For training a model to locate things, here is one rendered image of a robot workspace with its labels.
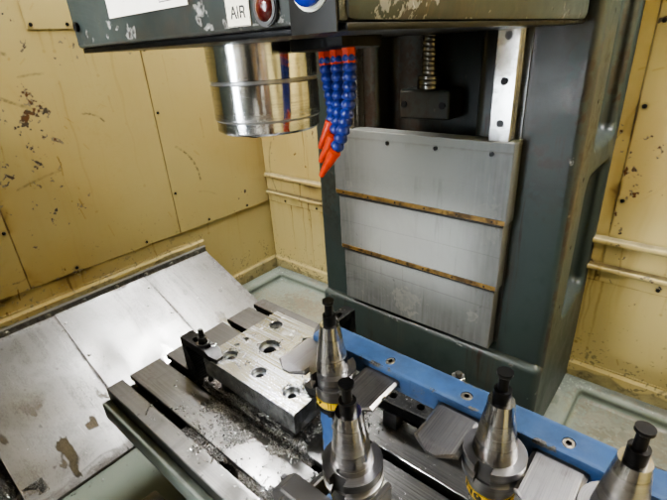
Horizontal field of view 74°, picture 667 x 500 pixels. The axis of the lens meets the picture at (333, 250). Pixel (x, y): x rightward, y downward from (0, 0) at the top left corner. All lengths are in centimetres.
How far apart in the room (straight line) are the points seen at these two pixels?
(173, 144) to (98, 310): 65
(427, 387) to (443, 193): 58
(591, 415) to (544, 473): 105
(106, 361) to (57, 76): 88
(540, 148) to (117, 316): 139
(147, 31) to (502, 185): 72
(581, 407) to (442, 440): 109
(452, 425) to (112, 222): 141
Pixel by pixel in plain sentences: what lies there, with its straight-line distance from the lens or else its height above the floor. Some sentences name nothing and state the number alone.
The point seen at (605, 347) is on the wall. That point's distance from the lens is 156.
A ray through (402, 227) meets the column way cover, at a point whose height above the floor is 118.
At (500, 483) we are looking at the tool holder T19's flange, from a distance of 51.
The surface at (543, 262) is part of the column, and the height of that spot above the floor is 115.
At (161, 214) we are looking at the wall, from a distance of 180.
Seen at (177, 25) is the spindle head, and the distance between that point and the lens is 49.
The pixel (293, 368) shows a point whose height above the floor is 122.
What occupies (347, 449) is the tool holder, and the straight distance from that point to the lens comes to 46.
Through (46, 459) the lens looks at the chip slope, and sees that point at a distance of 148.
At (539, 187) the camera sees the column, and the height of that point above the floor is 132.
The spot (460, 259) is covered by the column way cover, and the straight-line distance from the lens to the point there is 110.
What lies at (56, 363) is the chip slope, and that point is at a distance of 162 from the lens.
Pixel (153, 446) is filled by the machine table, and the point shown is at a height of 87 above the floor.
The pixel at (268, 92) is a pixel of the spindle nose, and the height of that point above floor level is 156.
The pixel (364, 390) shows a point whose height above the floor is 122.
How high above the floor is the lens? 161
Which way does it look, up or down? 25 degrees down
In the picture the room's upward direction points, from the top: 4 degrees counter-clockwise
